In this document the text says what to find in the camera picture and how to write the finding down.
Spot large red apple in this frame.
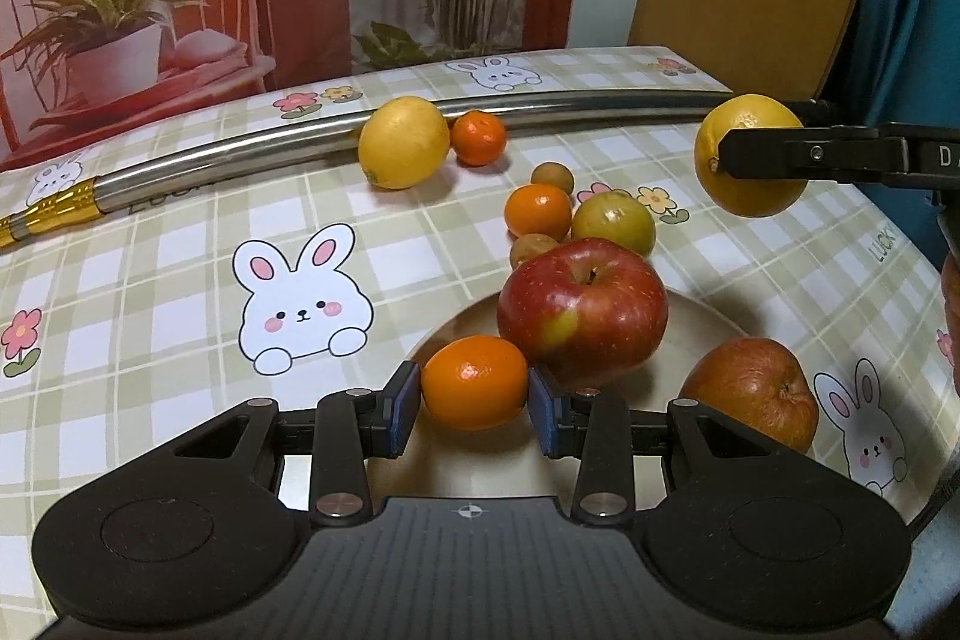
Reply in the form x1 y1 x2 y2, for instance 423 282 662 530
497 237 669 386

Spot round yellow citrus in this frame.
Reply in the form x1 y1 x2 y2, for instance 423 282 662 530
694 94 807 219

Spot orange tangerine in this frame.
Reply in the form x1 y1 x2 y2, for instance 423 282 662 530
420 335 530 431
450 110 509 167
504 182 574 241

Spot telescopic metal pole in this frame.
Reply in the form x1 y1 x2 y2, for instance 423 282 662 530
0 89 751 251

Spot beige plate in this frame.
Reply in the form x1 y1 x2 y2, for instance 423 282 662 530
277 287 751 515

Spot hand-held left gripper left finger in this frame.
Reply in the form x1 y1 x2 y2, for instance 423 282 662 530
172 361 421 527

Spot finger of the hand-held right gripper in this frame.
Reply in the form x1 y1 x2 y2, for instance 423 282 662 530
711 122 910 187
780 97 890 128

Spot green-yellow round fruit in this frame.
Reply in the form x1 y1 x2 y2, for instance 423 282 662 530
571 190 657 259

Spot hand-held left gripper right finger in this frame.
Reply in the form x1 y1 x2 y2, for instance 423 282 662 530
529 366 781 527

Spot brown longan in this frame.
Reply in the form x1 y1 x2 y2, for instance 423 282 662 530
510 233 560 270
531 161 576 195

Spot person's right hand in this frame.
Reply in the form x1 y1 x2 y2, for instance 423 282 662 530
942 250 960 320

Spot checkered bunny tablecloth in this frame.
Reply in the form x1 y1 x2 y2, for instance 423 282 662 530
0 44 960 640

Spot wrinkled red apple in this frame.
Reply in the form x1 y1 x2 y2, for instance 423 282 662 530
679 338 820 453

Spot teal cloth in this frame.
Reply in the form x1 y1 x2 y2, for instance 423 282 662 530
817 0 960 281

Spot yellow lemon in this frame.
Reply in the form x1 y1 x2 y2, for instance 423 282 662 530
358 95 452 191

